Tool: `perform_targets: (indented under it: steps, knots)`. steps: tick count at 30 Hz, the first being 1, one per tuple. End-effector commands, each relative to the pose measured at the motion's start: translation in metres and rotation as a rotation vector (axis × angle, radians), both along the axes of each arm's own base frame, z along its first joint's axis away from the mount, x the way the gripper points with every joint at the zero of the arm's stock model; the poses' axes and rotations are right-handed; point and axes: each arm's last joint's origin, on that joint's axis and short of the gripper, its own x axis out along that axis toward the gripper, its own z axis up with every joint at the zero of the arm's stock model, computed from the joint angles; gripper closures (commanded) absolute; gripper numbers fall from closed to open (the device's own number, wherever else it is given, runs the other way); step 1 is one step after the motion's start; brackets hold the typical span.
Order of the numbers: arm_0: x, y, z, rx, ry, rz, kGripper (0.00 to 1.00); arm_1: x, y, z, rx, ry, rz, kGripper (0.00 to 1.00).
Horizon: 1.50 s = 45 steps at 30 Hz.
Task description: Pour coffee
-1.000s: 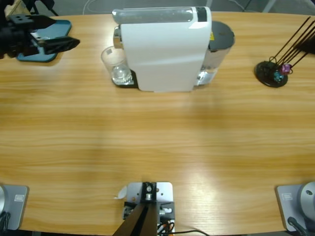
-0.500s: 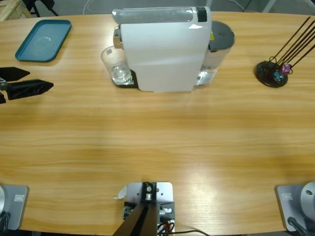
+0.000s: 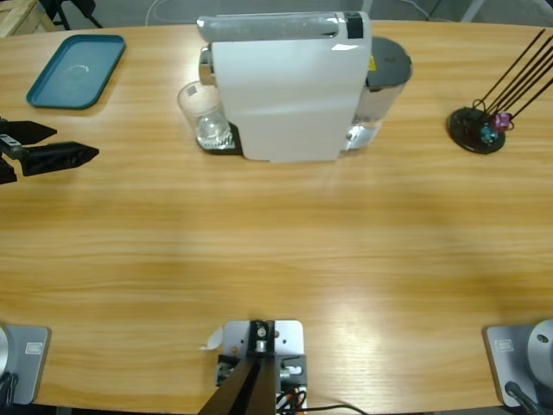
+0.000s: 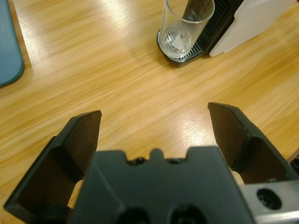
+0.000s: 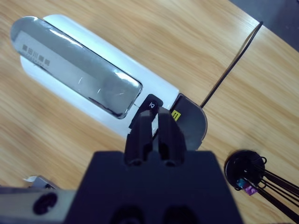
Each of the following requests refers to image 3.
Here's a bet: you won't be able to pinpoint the black base cable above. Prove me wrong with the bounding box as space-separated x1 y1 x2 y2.
0 372 21 406
504 380 541 415

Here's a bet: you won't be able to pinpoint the grey metal leg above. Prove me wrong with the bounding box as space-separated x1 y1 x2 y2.
460 0 486 22

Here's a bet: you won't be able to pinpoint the black chair legs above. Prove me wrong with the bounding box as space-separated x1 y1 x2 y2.
45 0 105 31

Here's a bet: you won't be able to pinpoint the black capsule holder with rods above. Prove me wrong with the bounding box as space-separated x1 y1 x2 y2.
447 28 553 156

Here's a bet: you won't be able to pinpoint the white capsule coffee machine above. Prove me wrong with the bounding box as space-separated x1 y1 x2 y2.
196 10 414 165

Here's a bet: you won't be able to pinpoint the black mount cable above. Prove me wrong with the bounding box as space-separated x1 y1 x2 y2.
302 403 368 415

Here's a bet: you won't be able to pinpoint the white tape tab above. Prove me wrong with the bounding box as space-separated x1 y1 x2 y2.
198 327 225 352

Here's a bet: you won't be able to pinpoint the teal plastic tray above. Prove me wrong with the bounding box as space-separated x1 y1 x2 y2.
25 34 127 111

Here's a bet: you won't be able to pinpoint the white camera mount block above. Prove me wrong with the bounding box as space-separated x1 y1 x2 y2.
215 319 308 410

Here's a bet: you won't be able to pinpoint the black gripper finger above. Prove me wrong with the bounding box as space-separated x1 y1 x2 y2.
20 141 100 176
0 119 59 147

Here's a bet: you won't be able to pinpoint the clear glass cup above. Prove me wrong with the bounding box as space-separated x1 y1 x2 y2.
176 80 232 150

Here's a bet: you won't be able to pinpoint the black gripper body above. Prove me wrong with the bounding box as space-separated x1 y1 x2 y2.
0 134 23 186

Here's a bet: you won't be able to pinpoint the dark camera mount post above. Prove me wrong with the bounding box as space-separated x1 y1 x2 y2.
198 319 277 415

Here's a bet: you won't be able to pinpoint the orange mount wires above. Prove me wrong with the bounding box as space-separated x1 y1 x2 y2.
276 387 304 410

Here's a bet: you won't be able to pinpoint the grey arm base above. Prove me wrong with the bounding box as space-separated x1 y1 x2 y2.
0 324 52 406
482 318 553 408

